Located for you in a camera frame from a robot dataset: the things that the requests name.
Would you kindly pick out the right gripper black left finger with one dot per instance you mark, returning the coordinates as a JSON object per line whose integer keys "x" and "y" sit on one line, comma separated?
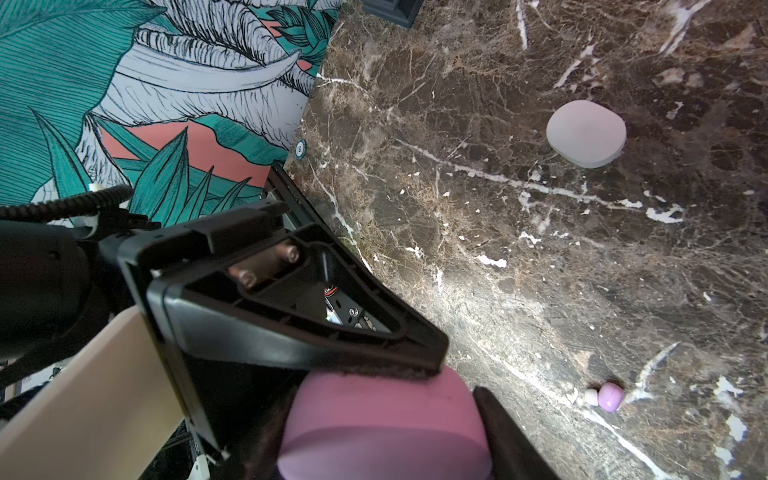
{"x": 255, "y": 454}

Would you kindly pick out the purple earbud left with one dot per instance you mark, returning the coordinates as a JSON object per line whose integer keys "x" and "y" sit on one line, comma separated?
{"x": 608, "y": 397}

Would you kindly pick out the white earbud charging case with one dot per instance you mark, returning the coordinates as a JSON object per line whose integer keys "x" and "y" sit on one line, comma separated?
{"x": 587, "y": 134}

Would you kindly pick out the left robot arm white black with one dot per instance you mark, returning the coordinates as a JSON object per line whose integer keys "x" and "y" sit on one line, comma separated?
{"x": 60, "y": 278}

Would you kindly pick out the black white checkerboard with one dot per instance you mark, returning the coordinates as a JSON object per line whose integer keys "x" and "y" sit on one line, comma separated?
{"x": 399, "y": 12}

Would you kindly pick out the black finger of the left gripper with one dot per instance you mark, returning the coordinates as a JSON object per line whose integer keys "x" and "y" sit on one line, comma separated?
{"x": 240, "y": 307}

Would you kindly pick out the purple earbud charging case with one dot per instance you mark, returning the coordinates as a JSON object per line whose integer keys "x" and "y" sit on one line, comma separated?
{"x": 358, "y": 427}

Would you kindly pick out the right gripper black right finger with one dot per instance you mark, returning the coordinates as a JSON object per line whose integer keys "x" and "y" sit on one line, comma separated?
{"x": 513, "y": 455}

